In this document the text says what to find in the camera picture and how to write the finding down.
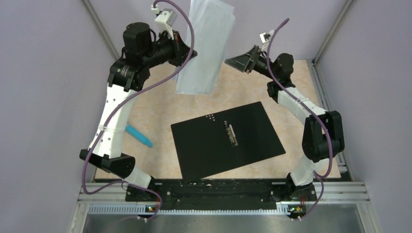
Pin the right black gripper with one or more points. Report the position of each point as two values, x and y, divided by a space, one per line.
242 63

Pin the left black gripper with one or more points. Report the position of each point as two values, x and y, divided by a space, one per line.
183 49

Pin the paper sheet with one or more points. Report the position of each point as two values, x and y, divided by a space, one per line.
213 22

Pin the grey black folder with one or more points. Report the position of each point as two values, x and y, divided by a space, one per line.
203 147

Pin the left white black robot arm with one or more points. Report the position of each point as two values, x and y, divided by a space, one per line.
141 52

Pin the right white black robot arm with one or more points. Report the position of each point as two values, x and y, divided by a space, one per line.
323 136

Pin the cyan marker pen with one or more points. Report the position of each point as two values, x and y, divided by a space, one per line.
138 135

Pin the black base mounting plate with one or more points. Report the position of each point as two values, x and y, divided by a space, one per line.
222 194

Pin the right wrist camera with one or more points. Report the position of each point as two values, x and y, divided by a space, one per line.
265 39

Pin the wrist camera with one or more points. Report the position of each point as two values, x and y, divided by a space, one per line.
265 39
165 20

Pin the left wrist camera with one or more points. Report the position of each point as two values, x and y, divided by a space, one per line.
165 20

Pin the aluminium rail frame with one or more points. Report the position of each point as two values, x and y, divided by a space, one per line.
334 193

